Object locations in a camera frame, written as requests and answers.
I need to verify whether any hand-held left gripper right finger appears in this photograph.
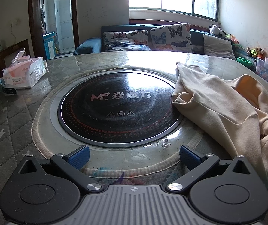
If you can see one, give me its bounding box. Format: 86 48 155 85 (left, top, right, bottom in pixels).
166 145 257 193

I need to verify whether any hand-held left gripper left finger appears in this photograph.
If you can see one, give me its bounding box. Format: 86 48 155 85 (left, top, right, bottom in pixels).
11 145 104 193

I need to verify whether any cream long-sleeve garment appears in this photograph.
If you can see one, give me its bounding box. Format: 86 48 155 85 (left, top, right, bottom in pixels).
172 61 268 189

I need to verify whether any round black induction cooktop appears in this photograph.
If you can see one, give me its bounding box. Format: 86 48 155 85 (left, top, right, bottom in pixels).
50 68 185 149

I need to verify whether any grey quilted star table cover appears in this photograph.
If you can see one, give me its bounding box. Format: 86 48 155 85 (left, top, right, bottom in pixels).
0 52 268 225

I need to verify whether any pink and white tissue pack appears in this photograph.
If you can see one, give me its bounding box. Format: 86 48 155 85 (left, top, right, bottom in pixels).
2 49 47 89

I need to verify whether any plastic bottle with black label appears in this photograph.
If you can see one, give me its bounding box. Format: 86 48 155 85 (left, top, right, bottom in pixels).
0 78 17 96

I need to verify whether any green plastic bowl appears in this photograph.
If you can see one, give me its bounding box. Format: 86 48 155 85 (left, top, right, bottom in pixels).
237 57 253 66

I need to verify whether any blue corner sofa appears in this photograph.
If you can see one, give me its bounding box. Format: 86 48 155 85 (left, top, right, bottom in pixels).
74 24 268 87

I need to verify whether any grey cushion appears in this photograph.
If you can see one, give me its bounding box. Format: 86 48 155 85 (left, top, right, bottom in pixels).
203 34 236 60

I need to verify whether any light blue small cabinet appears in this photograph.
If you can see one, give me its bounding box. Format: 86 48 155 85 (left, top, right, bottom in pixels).
42 31 57 60

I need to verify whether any large butterfly print cushion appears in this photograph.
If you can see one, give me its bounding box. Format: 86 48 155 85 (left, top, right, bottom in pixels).
149 23 194 53

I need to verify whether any flat butterfly print pillow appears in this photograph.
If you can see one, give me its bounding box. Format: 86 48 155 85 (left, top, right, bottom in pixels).
105 41 152 52

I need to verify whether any pile of small plush toys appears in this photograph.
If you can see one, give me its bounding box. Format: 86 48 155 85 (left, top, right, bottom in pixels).
246 47 264 59

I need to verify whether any green and orange plush toy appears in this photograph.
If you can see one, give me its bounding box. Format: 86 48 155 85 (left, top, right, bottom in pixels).
225 34 239 45

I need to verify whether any panda plush toy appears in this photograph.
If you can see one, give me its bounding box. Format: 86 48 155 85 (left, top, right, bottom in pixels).
209 25 227 38

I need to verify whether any dark wooden door frame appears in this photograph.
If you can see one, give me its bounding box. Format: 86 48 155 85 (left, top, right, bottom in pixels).
28 0 80 60

